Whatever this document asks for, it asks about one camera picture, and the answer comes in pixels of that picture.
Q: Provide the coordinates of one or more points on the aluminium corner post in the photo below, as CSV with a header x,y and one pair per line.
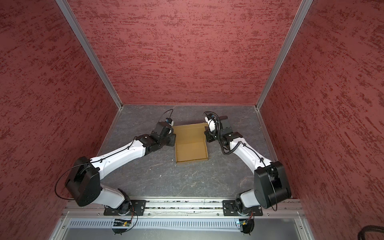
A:
x,y
290,37
81,36

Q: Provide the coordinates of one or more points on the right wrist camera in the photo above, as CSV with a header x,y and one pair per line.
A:
x,y
220,125

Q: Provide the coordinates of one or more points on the right aluminium corner post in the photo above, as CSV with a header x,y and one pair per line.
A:
x,y
290,37

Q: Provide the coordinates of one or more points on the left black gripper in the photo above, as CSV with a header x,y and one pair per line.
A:
x,y
172,140

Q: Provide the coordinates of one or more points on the brown cardboard box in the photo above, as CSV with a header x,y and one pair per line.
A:
x,y
190,145

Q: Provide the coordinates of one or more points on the perforated metal cable tray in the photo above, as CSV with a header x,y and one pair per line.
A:
x,y
169,224

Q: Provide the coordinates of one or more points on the aluminium front rail frame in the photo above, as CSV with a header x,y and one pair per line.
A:
x,y
192,208

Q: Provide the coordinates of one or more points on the left aluminium corner post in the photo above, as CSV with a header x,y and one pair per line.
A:
x,y
81,36

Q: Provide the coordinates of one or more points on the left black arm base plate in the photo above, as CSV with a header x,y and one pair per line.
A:
x,y
127,209

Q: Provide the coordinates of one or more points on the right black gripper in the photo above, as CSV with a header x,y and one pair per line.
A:
x,y
207,133

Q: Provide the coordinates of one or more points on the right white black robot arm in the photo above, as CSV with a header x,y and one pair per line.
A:
x,y
271,185

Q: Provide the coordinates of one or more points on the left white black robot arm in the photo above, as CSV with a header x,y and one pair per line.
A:
x,y
84,179

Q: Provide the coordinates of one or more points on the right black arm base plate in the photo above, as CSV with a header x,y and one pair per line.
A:
x,y
236,208

